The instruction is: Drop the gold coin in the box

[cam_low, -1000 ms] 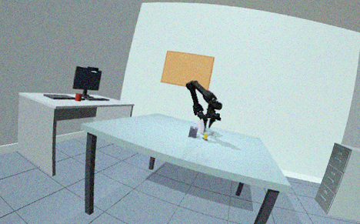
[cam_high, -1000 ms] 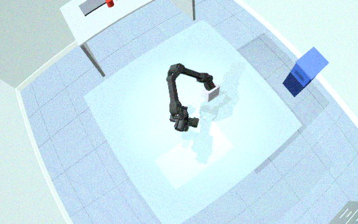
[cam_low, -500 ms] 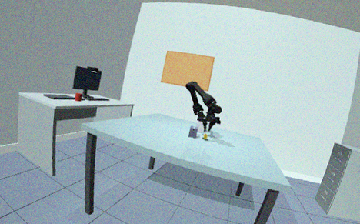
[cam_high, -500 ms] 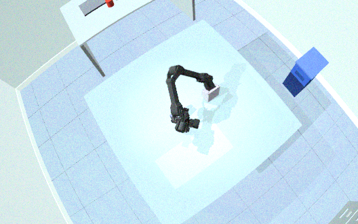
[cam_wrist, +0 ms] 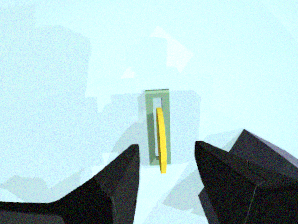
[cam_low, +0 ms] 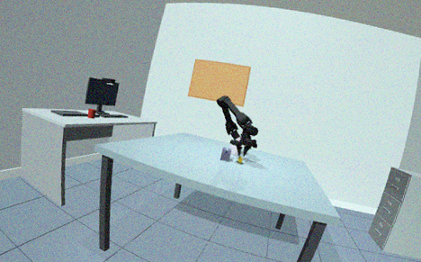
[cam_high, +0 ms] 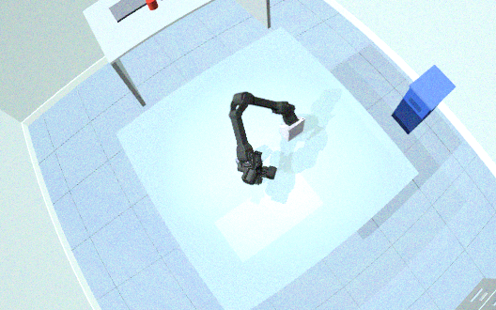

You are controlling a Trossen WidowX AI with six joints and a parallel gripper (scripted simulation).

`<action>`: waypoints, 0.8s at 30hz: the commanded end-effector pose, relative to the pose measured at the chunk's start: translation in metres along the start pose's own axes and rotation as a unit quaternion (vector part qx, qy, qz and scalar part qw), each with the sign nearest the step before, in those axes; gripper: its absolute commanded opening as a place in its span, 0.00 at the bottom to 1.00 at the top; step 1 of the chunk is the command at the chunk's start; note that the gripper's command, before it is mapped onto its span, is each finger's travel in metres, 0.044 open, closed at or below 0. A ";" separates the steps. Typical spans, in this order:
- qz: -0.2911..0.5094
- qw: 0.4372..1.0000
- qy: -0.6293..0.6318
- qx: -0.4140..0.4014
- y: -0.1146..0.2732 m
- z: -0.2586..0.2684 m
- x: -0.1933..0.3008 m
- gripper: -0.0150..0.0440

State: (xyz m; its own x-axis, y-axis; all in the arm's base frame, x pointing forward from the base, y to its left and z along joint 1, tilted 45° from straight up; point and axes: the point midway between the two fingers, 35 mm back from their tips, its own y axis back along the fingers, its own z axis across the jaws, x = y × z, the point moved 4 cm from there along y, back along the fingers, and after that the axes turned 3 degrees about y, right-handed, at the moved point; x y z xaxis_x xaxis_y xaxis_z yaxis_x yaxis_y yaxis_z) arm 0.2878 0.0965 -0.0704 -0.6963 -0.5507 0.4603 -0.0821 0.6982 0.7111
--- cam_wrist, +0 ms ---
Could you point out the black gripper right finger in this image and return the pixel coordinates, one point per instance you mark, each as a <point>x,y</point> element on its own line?
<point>244,193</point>

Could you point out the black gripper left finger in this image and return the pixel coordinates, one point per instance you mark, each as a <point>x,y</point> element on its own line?
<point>108,198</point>

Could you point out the thin gold coin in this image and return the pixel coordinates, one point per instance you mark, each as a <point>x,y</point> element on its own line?
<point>161,139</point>

